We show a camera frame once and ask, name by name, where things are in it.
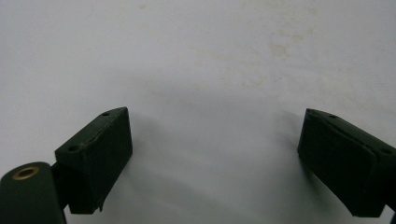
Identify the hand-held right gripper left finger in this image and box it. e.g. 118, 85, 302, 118
54, 106, 134, 216

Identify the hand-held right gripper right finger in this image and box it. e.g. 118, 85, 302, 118
296, 107, 396, 218

